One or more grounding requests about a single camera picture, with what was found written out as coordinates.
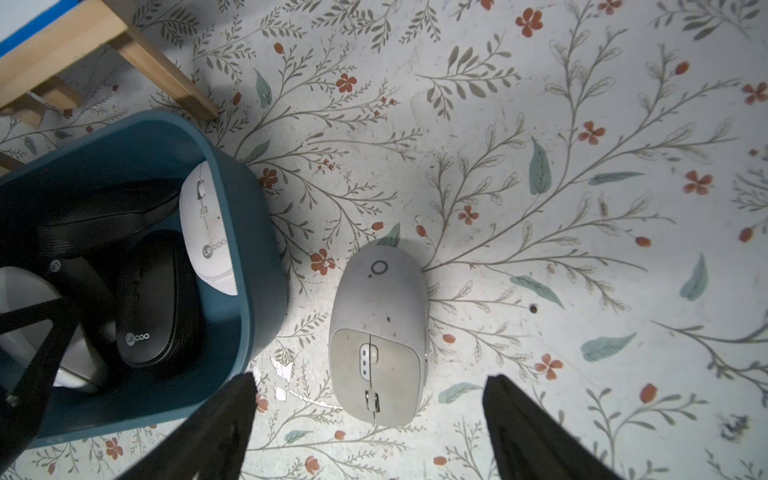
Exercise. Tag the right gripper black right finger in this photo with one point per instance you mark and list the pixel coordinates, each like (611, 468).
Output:
(528, 443)

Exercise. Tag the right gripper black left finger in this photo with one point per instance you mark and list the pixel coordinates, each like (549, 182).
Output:
(211, 443)

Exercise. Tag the grey beige computer mouse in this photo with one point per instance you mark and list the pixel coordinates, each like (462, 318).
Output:
(377, 344)

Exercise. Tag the teal plastic storage box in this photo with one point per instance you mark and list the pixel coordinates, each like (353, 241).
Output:
(146, 145)

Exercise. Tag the white computer mouse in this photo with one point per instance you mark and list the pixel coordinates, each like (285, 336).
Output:
(203, 230)

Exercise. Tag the black bulky computer mouse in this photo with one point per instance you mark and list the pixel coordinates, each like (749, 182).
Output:
(106, 216)

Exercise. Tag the wooden easel stand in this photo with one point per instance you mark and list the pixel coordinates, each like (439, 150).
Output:
(31, 84)

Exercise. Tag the white board blue frame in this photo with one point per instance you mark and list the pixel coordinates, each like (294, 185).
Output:
(26, 17)

